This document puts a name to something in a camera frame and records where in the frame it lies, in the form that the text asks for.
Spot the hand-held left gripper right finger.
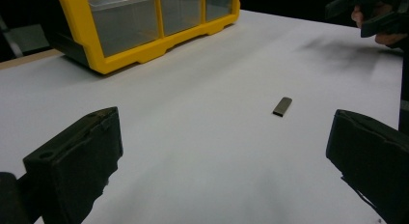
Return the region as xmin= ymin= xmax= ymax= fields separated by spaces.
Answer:
xmin=325 ymin=109 xmax=409 ymax=224

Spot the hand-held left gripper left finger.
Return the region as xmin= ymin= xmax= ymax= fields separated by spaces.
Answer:
xmin=22 ymin=106 xmax=124 ymax=224

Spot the small metal flash drive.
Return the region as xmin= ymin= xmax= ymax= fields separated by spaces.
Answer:
xmin=272 ymin=97 xmax=293 ymax=118

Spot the single clear plastic drawer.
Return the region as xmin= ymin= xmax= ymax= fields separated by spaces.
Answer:
xmin=205 ymin=0 xmax=234 ymax=22

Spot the yellow black drawer organizer cabinet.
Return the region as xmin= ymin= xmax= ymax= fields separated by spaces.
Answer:
xmin=47 ymin=0 xmax=241 ymax=75

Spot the white table cover sheet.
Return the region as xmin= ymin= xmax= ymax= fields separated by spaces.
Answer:
xmin=0 ymin=10 xmax=404 ymax=224

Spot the set of clear organizer drawers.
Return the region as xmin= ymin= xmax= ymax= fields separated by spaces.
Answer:
xmin=87 ymin=0 xmax=204 ymax=58

